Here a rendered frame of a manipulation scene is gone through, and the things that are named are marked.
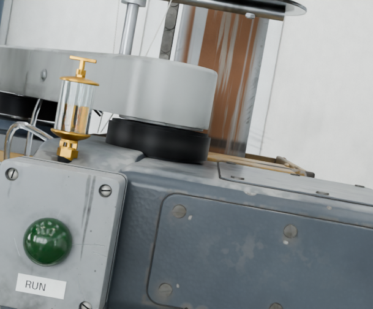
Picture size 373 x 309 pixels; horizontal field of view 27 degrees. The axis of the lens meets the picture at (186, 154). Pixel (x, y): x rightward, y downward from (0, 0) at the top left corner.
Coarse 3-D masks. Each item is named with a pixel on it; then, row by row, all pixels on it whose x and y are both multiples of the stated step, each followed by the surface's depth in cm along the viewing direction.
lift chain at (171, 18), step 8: (168, 8) 106; (176, 8) 106; (168, 16) 106; (176, 16) 106; (168, 24) 106; (168, 32) 106; (168, 40) 106; (160, 48) 106; (168, 48) 106; (160, 56) 106; (168, 56) 106
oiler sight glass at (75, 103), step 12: (72, 84) 54; (84, 84) 54; (60, 96) 54; (72, 96) 54; (84, 96) 54; (60, 108) 54; (72, 108) 54; (84, 108) 54; (60, 120) 54; (72, 120) 54; (84, 120) 54; (84, 132) 54
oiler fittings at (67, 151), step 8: (72, 56) 55; (80, 64) 55; (80, 72) 55; (72, 80) 53; (80, 80) 53; (88, 80) 54; (64, 136) 54; (72, 136) 54; (80, 136) 54; (88, 136) 55; (64, 152) 54; (72, 152) 55
